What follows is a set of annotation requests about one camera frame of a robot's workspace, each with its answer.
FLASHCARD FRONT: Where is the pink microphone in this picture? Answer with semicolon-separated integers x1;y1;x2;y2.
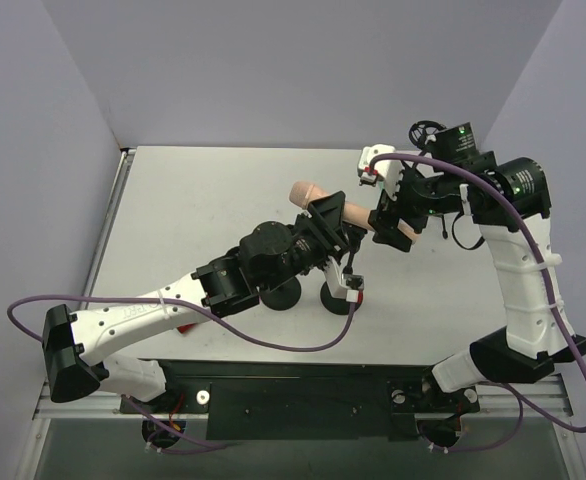
289;181;419;245

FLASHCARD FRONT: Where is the black mic stand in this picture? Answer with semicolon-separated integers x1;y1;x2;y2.
260;278;302;311
320;224;366;315

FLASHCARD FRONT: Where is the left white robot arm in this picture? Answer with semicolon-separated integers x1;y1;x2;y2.
42;192;363;403

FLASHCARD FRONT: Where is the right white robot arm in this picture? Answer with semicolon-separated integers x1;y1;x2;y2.
358;122;586;393

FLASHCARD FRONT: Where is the red glitter microphone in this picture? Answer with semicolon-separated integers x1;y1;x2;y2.
177;324;195;334

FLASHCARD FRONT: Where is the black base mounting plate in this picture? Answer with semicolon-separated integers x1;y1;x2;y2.
141;360;479;441

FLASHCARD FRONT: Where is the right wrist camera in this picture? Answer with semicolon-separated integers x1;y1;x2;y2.
357;144;404;201

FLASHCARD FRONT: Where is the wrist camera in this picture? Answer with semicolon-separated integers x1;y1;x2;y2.
357;144;404;201
323;260;364;304

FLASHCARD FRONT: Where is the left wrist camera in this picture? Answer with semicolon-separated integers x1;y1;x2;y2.
323;260;364;304

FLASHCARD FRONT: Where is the tripod shock mount stand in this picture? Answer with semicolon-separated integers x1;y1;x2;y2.
408;120;449;240

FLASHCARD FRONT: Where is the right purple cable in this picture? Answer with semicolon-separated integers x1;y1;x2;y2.
372;152;586;454

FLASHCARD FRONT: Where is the purple cable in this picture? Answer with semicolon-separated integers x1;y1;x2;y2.
372;152;586;454
6;292;362;456

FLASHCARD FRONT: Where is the aluminium frame rail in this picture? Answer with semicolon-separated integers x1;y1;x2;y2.
32;377;124;421

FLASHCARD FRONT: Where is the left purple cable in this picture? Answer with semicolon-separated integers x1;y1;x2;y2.
6;292;362;456

